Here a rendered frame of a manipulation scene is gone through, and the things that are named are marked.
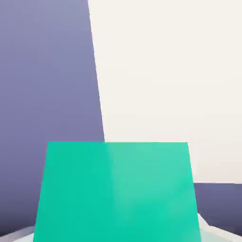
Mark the small teal cube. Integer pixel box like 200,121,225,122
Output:
32,141,202,242

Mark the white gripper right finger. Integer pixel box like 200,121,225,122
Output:
197,213,242,242

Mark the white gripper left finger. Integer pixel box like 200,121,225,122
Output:
0,225,36,242

